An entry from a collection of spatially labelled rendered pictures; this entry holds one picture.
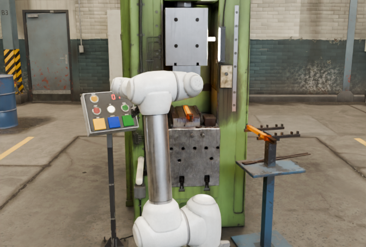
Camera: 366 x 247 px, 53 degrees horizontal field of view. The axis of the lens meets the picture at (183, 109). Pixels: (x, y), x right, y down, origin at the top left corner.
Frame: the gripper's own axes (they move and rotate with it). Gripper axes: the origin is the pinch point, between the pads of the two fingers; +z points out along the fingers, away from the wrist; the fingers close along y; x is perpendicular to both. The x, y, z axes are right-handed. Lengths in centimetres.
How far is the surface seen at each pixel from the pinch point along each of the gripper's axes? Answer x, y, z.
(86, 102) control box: 15.5, -25.4, 13.3
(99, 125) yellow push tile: -1.4, -20.1, 12.5
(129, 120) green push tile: -0.1, 0.7, 12.5
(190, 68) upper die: 27, 47, -8
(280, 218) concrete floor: -96, 132, 49
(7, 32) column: 397, -17, 579
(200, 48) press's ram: 38, 53, -17
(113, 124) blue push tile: -1.4, -10.8, 12.5
